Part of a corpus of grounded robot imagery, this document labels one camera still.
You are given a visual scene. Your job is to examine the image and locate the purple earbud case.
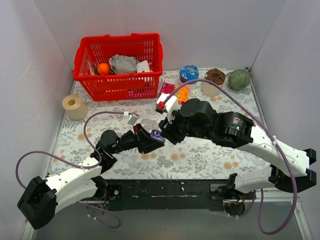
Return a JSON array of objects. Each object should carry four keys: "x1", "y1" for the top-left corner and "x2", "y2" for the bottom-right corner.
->
[{"x1": 150, "y1": 129, "x2": 166, "y2": 143}]

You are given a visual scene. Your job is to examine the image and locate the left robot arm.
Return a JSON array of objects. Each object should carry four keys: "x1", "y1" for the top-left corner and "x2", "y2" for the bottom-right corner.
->
[{"x1": 17, "y1": 124, "x2": 165, "y2": 230}]

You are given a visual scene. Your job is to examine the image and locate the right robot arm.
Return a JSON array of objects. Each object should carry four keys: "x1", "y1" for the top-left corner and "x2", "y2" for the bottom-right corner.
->
[{"x1": 156, "y1": 94, "x2": 317, "y2": 199}]

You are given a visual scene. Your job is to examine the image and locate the pink orange candy box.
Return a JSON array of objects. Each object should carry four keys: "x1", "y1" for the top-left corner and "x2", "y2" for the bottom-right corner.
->
[{"x1": 160, "y1": 82, "x2": 190, "y2": 105}]

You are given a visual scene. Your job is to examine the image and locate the blue wrapped paper roll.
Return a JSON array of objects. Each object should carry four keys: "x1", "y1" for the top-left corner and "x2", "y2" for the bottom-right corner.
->
[{"x1": 179, "y1": 65, "x2": 199, "y2": 85}]

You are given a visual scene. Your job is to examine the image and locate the brown topped paper roll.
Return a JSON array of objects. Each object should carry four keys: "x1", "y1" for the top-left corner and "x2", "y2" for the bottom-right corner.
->
[{"x1": 201, "y1": 68, "x2": 226, "y2": 97}]

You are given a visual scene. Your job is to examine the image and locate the beige paper roll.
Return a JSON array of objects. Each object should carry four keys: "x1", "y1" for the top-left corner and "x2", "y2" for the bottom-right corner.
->
[{"x1": 62, "y1": 93, "x2": 88, "y2": 121}]

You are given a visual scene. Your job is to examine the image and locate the green melon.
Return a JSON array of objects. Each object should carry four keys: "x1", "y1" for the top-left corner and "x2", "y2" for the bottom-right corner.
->
[{"x1": 228, "y1": 69, "x2": 251, "y2": 91}]

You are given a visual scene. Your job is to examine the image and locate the white box in basket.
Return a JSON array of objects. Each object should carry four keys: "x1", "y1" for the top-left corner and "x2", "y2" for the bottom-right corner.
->
[{"x1": 136, "y1": 60, "x2": 152, "y2": 73}]

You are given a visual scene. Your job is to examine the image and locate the crumpled grey cloth bag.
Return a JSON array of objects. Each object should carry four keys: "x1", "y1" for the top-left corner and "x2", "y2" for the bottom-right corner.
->
[{"x1": 108, "y1": 54, "x2": 140, "y2": 75}]

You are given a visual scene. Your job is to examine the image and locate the orange fruit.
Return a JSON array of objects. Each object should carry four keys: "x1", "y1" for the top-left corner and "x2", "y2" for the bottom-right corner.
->
[{"x1": 97, "y1": 62, "x2": 111, "y2": 75}]

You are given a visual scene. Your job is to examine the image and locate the clear snack bag in basket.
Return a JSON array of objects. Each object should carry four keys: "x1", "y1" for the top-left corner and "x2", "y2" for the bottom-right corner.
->
[{"x1": 87, "y1": 60, "x2": 100, "y2": 76}]

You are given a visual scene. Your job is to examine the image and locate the red plastic shopping basket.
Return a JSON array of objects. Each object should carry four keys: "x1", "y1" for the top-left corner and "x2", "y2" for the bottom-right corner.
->
[{"x1": 73, "y1": 33, "x2": 163, "y2": 101}]

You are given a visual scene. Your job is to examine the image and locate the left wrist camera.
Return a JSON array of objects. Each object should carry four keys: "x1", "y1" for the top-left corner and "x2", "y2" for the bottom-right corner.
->
[{"x1": 123, "y1": 111, "x2": 139, "y2": 126}]

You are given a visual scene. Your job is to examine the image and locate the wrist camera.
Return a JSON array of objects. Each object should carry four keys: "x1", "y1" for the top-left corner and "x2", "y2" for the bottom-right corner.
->
[
  {"x1": 155, "y1": 93, "x2": 180, "y2": 124},
  {"x1": 123, "y1": 111, "x2": 139, "y2": 126}
]

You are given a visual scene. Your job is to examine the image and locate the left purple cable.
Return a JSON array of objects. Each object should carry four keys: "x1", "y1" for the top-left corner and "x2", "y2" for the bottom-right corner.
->
[{"x1": 15, "y1": 111, "x2": 131, "y2": 230}]

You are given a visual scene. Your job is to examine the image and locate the purple cable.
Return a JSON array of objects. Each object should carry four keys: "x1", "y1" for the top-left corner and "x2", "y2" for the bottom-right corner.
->
[
  {"x1": 162, "y1": 79, "x2": 298, "y2": 235},
  {"x1": 15, "y1": 111, "x2": 131, "y2": 230}
]

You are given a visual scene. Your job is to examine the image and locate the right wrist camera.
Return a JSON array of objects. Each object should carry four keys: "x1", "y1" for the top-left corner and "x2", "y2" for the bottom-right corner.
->
[{"x1": 155, "y1": 93, "x2": 180, "y2": 124}]

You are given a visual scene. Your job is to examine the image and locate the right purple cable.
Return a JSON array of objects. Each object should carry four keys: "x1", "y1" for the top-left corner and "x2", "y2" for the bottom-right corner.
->
[{"x1": 162, "y1": 79, "x2": 298, "y2": 235}]

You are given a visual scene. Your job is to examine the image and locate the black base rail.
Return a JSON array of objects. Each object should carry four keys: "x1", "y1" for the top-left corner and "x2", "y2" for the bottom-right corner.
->
[{"x1": 77, "y1": 178, "x2": 251, "y2": 212}]

